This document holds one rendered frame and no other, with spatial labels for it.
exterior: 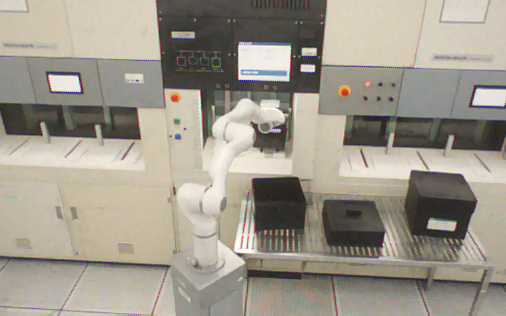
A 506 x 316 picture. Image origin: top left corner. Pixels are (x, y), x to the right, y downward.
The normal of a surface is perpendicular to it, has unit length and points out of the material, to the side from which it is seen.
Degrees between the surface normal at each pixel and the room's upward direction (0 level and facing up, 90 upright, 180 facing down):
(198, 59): 90
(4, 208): 90
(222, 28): 90
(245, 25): 90
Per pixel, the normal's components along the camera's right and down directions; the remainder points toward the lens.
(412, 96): -0.07, 0.47
